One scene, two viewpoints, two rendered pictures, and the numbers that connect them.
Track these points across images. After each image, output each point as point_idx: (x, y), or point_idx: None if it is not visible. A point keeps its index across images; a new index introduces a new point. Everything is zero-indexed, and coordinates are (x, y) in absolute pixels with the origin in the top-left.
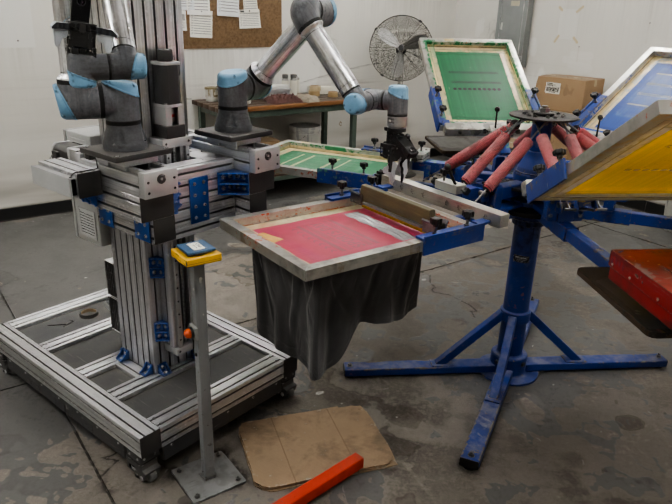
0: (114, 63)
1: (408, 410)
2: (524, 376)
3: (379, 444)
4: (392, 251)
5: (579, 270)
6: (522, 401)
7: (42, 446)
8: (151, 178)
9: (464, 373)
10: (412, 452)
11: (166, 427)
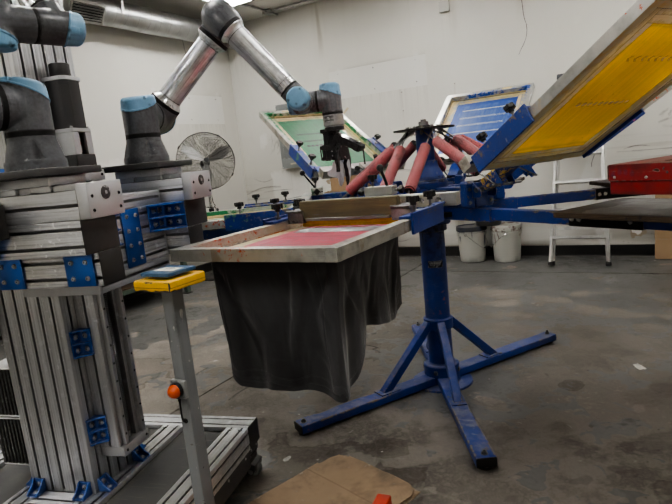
0: (43, 16)
1: (388, 441)
2: (462, 380)
3: (389, 480)
4: (393, 228)
5: (557, 212)
6: (478, 399)
7: None
8: (94, 190)
9: (410, 395)
10: (424, 476)
11: None
